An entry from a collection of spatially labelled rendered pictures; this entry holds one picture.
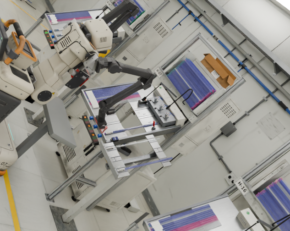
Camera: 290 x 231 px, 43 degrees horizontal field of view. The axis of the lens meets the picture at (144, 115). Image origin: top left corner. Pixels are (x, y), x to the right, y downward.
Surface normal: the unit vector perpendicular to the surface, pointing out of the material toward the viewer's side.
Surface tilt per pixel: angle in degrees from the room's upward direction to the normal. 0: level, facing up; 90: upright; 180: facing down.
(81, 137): 90
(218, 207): 44
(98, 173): 90
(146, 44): 90
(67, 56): 90
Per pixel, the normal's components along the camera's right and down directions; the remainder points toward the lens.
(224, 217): 0.16, -0.72
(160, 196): -0.53, -0.39
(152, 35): 0.41, 0.67
